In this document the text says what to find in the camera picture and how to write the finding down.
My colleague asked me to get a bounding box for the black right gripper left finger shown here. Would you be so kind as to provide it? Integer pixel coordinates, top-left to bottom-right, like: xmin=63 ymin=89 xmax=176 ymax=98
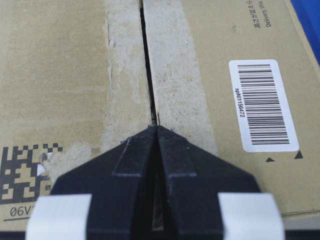
xmin=25 ymin=125 xmax=159 ymax=240

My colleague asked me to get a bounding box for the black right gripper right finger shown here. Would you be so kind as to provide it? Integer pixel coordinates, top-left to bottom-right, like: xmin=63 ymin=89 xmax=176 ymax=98
xmin=156 ymin=125 xmax=286 ymax=240

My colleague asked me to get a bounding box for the brown cardboard box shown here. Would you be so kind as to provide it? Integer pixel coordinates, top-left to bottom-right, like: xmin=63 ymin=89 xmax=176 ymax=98
xmin=0 ymin=0 xmax=320 ymax=231

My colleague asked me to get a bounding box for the white barcode label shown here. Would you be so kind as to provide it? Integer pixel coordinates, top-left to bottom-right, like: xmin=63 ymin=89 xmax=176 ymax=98
xmin=228 ymin=59 xmax=300 ymax=153

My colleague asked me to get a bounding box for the blue table cloth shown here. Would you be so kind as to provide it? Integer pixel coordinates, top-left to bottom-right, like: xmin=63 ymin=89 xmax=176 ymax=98
xmin=290 ymin=0 xmax=320 ymax=66

